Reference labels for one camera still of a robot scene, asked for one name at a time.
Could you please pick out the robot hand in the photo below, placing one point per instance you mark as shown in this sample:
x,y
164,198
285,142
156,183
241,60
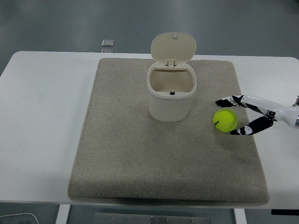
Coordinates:
x,y
261,109

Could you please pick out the white table leg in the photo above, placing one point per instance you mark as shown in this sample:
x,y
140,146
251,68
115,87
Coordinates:
x,y
239,216
63,214

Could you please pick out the grey metal plate with screws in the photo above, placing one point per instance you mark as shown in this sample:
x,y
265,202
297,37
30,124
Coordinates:
x,y
151,218

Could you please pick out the yellow-green tennis ball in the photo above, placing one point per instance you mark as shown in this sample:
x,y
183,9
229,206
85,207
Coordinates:
x,y
225,120

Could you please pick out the beige fabric mat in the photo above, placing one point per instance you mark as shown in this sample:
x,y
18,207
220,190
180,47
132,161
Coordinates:
x,y
168,149

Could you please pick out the black table control panel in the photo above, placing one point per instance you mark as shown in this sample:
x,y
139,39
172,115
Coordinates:
x,y
285,212

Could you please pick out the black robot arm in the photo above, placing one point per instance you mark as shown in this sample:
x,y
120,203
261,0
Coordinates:
x,y
297,116

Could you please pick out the cream lidded plastic bin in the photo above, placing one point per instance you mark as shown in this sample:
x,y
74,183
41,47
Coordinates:
x,y
171,93

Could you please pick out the silver floor plate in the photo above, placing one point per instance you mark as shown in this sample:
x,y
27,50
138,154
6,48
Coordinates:
x,y
107,50
108,42

